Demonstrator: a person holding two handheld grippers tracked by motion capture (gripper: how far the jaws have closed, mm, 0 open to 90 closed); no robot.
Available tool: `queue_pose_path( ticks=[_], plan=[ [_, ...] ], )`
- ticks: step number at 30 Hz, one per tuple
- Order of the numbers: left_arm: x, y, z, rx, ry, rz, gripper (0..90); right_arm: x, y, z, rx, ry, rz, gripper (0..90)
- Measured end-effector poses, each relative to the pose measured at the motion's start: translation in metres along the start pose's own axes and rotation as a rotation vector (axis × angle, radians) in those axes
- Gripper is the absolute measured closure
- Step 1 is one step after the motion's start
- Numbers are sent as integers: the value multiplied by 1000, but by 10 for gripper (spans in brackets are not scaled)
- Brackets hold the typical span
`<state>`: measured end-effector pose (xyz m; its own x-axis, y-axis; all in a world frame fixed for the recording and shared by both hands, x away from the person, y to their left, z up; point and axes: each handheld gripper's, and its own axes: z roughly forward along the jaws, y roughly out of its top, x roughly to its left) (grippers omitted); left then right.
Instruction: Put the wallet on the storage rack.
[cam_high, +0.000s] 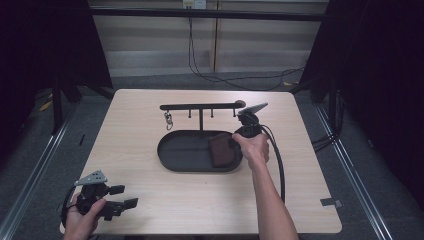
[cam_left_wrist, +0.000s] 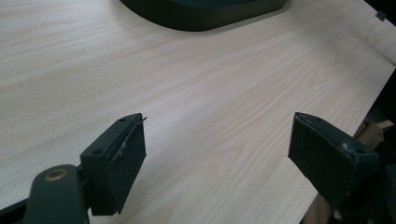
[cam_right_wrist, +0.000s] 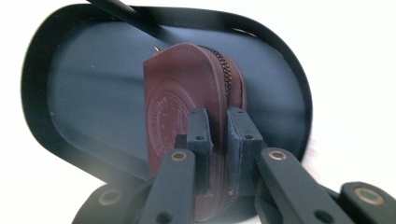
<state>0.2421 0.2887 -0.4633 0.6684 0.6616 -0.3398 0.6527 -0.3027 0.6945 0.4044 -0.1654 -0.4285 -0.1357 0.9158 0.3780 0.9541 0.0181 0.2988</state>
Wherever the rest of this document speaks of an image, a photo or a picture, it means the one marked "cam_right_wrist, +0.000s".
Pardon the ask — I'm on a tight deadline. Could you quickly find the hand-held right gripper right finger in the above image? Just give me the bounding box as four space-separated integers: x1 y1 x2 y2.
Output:
226 106 268 197

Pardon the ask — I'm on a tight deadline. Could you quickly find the brown leather zipper pouch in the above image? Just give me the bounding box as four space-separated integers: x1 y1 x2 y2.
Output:
143 42 248 223

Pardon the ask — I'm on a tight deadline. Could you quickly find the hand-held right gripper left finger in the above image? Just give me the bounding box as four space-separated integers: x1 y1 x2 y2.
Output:
174 106 215 196

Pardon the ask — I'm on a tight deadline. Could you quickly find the black oval metal tray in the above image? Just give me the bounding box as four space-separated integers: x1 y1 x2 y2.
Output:
21 0 314 189

